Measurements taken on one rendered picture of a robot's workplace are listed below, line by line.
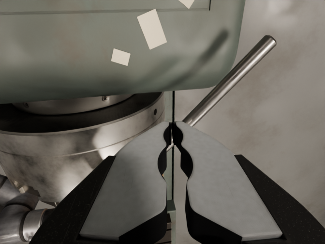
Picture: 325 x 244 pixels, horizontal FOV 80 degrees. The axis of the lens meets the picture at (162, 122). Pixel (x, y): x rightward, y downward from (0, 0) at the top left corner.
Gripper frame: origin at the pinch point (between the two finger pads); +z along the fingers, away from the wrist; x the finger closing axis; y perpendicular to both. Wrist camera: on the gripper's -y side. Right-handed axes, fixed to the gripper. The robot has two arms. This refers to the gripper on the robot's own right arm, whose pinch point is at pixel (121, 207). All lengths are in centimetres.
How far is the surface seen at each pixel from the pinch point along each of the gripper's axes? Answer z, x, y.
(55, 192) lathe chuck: -5.9, 15.3, -25.0
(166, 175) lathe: 22, -54, 45
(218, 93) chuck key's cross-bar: 14.1, 21.7, -41.3
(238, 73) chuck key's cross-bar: 16, 22, -43
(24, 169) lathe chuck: -9.1, 14.4, -29.2
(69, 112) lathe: -2.6, 10.7, -35.5
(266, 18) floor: 105, -109, -41
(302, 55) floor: 145, -109, -13
